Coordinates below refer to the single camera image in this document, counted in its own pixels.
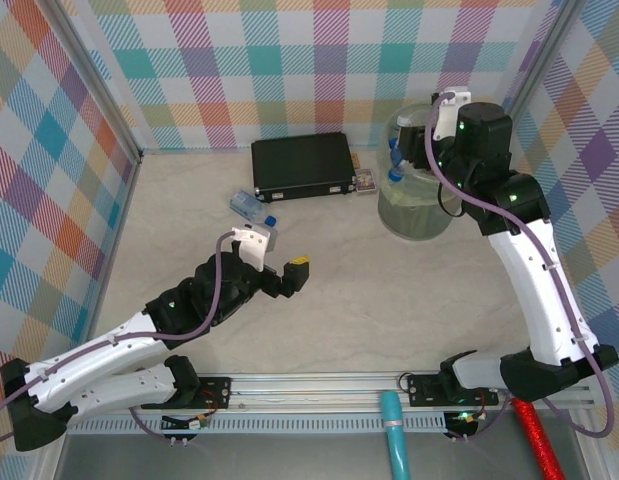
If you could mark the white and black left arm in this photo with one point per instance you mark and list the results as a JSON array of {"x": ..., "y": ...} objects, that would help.
[{"x": 99, "y": 350}]

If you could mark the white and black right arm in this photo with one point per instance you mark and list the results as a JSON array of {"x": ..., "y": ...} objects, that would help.
[{"x": 539, "y": 300}]

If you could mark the translucent grey waste bin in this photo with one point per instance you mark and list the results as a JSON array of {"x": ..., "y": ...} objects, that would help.
[{"x": 414, "y": 220}]

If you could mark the clear bottle light blue label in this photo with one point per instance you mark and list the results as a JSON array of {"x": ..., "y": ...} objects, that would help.
[{"x": 245, "y": 202}]

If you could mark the black hard case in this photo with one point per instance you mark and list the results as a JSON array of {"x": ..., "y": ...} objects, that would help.
[{"x": 301, "y": 165}]

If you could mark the colourful card box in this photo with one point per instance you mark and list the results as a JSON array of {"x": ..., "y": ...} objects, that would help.
[{"x": 366, "y": 181}]

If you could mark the small brown box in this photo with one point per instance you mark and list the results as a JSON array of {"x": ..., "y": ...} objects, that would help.
[{"x": 356, "y": 161}]

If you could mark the grey metal lower shelf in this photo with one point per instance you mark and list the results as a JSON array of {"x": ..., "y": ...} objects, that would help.
[{"x": 289, "y": 460}]

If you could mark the teal tube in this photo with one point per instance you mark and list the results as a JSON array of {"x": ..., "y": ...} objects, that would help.
[{"x": 398, "y": 440}]

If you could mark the red glitter tube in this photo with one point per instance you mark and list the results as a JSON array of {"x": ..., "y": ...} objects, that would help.
[{"x": 536, "y": 440}]

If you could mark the aluminium frame post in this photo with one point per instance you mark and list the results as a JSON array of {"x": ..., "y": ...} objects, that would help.
[
  {"x": 536, "y": 67},
  {"x": 101, "y": 82}
]

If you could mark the aluminium front rail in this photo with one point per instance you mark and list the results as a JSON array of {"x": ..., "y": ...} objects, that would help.
[{"x": 314, "y": 387}]

